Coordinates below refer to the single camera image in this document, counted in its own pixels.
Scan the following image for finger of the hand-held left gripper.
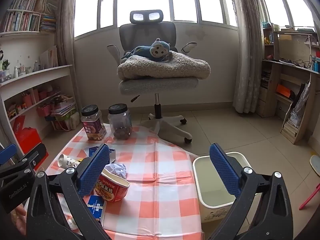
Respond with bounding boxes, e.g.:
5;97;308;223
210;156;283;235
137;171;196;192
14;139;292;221
0;144;18;167
12;142;48;173

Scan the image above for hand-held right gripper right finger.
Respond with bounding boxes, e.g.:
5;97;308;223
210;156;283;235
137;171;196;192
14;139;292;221
209;143;293;240

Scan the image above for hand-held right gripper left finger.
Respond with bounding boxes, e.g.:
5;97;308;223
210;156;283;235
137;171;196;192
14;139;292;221
26;144;118;240

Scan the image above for pale blue paper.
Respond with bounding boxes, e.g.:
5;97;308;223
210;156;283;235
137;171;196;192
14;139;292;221
104;163;127;179

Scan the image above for red instant noodle bowl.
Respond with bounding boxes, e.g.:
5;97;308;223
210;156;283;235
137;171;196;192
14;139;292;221
94;167;130;203

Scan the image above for white waste bin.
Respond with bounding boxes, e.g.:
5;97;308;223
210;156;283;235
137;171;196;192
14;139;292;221
192;151;253;223

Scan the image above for person's left hand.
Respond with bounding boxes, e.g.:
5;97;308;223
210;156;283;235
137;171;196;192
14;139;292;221
11;201;28;235

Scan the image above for small blue box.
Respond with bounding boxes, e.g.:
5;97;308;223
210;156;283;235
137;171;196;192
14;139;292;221
89;146;117;164

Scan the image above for white paper cup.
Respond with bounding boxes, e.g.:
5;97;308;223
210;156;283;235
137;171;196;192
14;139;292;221
57;154;82;168

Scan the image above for blue snack packet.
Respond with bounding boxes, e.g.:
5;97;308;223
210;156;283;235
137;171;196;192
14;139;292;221
86;194;107;224

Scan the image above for purple label snack jar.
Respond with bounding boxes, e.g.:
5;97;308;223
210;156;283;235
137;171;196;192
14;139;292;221
81;106;107;141

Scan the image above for pink storage basket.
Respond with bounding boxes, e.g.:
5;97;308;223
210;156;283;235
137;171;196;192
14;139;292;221
37;104;52;117

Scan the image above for pile of papers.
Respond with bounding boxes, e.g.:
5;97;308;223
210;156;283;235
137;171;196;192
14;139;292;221
51;95;77;120

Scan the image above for clear plastic jar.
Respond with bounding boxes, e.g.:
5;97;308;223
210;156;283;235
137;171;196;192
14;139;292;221
108;104;133;140

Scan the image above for white crumpled tissue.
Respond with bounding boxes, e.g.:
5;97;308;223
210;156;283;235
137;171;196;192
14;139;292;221
65;217;78;230

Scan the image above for orange checkered tablecloth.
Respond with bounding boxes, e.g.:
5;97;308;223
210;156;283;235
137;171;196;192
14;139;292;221
44;125;203;240

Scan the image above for white bookshelf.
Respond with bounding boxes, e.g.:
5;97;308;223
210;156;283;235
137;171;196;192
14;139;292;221
0;0;75;155

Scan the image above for red stick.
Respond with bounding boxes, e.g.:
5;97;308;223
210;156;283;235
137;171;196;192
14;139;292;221
299;184;320;210

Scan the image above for pale oval board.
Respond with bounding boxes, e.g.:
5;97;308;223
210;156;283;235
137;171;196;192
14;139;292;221
309;154;320;178

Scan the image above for leaning paper folders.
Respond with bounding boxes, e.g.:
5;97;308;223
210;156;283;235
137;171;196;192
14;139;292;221
39;45;59;69

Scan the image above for orange flat box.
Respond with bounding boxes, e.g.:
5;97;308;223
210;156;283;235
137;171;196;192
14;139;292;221
276;84;292;98

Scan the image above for silver foil bag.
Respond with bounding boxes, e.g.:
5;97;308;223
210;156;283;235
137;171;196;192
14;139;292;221
292;81;312;128

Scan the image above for wooden desk shelf unit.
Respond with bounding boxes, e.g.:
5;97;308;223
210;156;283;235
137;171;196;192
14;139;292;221
256;25;320;145

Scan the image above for grey office chair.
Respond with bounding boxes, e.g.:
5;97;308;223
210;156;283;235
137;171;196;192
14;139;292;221
107;9;212;144

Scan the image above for beige curtain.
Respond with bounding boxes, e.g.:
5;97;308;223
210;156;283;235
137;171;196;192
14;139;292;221
54;0;75;67
229;0;265;114

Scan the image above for beige fleece blanket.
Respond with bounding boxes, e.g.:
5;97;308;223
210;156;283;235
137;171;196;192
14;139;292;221
117;51;211;81

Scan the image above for rows of shelf books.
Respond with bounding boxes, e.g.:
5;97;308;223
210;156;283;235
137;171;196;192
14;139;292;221
0;0;57;33

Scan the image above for blue plush monkey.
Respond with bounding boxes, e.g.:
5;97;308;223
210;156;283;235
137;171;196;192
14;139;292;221
122;38;175;63

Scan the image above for large window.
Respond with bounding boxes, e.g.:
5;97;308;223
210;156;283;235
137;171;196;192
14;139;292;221
74;0;238;38

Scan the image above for side window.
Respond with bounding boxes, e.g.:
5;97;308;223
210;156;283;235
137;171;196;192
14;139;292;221
257;0;315;29

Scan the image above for black cables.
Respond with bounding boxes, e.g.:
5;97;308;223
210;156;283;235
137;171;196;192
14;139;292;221
292;55;313;69

